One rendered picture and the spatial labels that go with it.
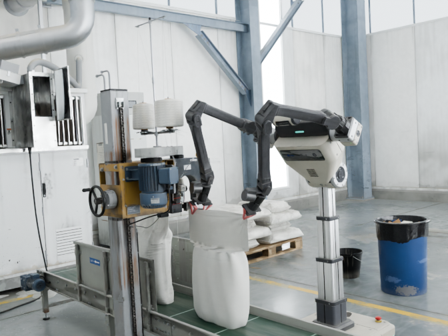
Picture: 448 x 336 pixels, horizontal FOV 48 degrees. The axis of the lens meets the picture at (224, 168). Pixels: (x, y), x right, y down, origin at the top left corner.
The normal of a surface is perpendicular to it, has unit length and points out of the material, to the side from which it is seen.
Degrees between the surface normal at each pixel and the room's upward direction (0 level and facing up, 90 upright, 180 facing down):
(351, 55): 90
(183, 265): 90
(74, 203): 91
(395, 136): 90
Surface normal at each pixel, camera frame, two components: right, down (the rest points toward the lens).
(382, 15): -0.74, 0.07
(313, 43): 0.68, 0.00
